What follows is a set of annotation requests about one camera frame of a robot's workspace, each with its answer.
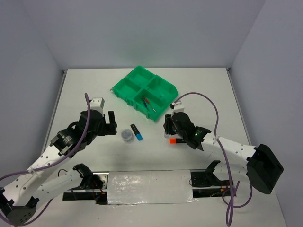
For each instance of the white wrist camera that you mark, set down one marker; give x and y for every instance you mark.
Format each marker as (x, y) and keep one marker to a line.
(177, 107)
(97, 104)

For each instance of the orange highlighter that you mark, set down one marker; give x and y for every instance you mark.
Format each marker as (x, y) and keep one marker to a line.
(176, 140)

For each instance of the clear tub of paperclips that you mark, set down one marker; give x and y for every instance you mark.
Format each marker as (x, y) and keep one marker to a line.
(127, 135)

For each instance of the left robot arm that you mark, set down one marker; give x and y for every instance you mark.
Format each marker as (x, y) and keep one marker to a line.
(32, 188)

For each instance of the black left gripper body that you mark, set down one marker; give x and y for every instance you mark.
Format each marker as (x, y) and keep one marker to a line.
(104, 128)

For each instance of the blue highlighter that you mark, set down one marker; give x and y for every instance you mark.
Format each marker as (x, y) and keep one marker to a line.
(136, 132)

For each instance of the green four-compartment bin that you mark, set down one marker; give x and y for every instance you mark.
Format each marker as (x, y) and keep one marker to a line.
(141, 82)

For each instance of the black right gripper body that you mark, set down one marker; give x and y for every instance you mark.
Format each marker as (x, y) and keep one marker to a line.
(183, 135)

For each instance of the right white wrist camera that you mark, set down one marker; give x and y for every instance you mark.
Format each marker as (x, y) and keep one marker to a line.
(177, 107)

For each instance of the silver tape sheet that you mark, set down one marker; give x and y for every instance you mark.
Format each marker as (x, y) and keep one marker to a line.
(149, 187)

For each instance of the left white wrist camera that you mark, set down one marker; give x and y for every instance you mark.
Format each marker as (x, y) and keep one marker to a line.
(97, 104)

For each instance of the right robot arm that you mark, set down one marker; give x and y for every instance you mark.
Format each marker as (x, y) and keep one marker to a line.
(257, 165)

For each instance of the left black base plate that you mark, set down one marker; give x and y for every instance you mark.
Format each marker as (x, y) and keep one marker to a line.
(95, 192)

